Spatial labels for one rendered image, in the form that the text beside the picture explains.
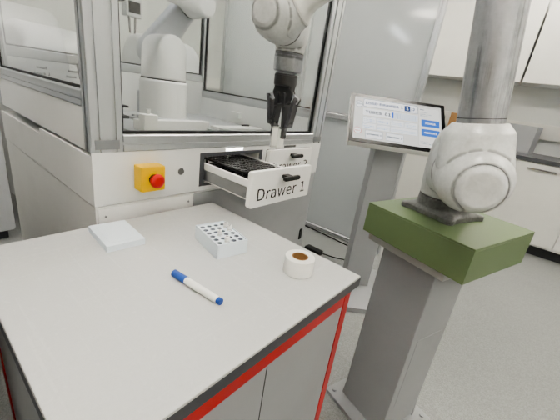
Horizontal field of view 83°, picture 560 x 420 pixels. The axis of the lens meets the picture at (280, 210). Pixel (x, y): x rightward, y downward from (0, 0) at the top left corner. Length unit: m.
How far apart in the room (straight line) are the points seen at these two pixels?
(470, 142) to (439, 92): 3.75
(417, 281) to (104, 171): 0.96
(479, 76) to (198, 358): 0.78
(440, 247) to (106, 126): 0.91
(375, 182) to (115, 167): 1.41
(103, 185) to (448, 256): 0.92
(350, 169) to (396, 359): 1.79
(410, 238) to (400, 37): 1.90
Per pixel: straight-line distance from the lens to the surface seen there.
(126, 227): 0.90
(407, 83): 2.59
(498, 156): 0.82
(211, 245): 0.79
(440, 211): 1.05
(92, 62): 0.91
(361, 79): 2.72
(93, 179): 0.94
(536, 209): 3.81
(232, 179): 1.00
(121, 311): 0.64
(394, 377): 1.30
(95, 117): 0.91
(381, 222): 1.05
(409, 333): 1.18
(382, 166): 1.92
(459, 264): 0.93
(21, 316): 0.68
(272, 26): 0.88
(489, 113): 0.85
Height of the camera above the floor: 1.15
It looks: 20 degrees down
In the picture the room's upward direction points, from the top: 8 degrees clockwise
